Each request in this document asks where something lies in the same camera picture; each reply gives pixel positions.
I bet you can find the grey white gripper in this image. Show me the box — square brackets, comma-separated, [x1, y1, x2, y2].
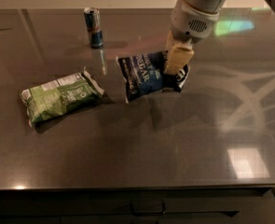
[164, 0, 219, 76]

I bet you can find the blue kettle chip bag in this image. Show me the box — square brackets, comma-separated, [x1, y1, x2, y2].
[116, 50, 190, 103]

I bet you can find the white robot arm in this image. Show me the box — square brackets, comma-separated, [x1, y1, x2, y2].
[164, 0, 226, 76]

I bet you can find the green jalapeno chip bag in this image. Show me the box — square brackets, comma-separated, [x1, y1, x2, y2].
[21, 69, 104, 126]

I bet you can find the blue energy drink can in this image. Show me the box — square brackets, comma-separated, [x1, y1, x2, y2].
[84, 7, 103, 49]

